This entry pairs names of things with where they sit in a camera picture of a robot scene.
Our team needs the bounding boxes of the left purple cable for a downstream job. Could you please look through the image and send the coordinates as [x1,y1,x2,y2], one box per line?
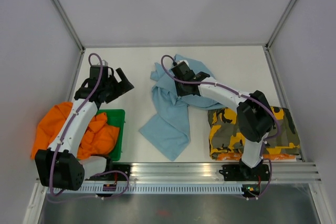
[46,52,131,204]

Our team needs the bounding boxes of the orange patterned folded trousers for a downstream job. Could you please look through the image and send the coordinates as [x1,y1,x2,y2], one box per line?
[210,153,296,161]

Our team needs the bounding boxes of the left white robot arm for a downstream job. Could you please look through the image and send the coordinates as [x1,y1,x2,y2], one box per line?
[31,65,134,195]

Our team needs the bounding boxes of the slotted white cable duct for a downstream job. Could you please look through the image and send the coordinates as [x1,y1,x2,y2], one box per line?
[64,183,243,195]

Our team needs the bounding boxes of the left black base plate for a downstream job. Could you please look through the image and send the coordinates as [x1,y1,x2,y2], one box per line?
[87,163,131,182]

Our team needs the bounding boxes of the light blue trousers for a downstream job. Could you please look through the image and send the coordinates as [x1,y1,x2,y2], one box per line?
[139,62,223,161]

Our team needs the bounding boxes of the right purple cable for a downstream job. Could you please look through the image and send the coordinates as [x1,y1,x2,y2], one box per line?
[160,55,282,201]

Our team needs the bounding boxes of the purple cable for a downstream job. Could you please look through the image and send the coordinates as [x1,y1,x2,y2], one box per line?
[46,52,131,204]
[160,55,282,201]

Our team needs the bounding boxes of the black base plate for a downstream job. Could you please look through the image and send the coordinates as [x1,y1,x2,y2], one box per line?
[218,164,270,182]
[87,163,131,182]

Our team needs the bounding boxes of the aluminium mounting rail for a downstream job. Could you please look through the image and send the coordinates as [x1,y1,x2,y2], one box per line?
[35,162,322,183]

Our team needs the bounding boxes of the camouflage folded trousers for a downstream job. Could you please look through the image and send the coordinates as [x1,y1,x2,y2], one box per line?
[208,106,300,157]

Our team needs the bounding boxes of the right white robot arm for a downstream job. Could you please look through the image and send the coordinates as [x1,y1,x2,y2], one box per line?
[171,61,279,180]

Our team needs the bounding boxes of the green plastic bin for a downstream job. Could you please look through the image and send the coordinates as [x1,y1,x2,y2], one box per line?
[38,109,127,162]

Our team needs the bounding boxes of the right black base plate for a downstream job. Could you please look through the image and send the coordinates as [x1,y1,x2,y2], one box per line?
[218,164,270,182]

